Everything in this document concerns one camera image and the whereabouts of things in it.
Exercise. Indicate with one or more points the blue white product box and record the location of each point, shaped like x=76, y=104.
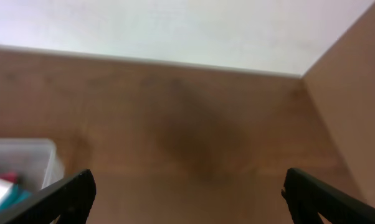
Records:
x=11, y=194

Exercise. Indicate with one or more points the clear plastic container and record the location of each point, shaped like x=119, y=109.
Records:
x=35, y=160

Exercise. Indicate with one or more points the red handled cutting pliers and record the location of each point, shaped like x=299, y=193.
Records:
x=12, y=177

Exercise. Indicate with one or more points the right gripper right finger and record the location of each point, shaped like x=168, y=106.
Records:
x=310, y=199

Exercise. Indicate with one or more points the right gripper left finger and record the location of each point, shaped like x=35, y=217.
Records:
x=68, y=200

